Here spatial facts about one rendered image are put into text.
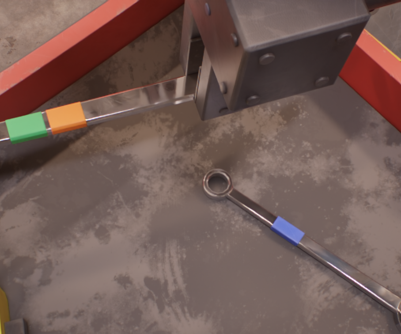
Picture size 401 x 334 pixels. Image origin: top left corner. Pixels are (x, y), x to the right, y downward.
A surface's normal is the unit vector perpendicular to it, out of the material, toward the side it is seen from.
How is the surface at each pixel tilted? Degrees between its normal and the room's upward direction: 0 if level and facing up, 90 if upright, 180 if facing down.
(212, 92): 90
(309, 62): 90
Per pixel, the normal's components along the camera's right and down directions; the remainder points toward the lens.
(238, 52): -0.95, 0.26
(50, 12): 0.08, -0.37
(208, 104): 0.32, 0.89
